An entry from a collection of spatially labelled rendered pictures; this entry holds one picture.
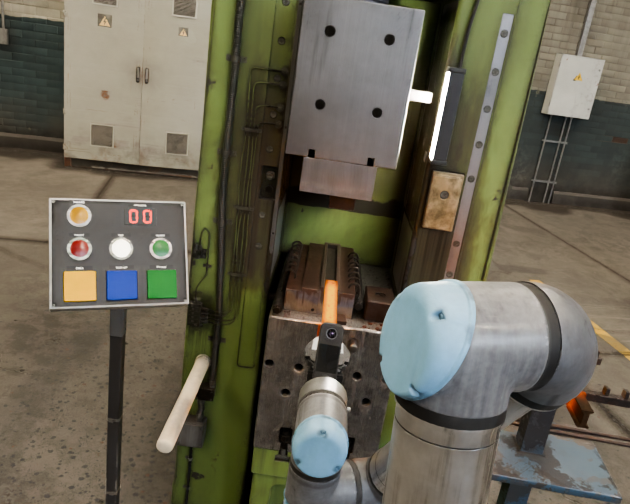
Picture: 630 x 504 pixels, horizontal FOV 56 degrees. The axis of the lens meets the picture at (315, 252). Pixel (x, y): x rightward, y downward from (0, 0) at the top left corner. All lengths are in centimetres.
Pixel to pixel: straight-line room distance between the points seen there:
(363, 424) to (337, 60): 104
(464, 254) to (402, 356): 128
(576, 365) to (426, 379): 17
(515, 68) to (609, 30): 723
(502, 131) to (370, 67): 45
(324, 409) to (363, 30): 95
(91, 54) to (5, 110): 146
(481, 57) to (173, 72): 537
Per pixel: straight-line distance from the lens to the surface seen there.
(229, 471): 227
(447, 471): 64
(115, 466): 204
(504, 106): 180
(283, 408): 185
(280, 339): 173
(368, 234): 217
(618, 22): 907
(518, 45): 180
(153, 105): 692
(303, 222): 216
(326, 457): 102
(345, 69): 159
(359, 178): 163
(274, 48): 175
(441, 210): 179
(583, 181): 921
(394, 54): 159
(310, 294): 173
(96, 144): 708
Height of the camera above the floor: 165
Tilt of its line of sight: 19 degrees down
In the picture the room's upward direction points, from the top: 8 degrees clockwise
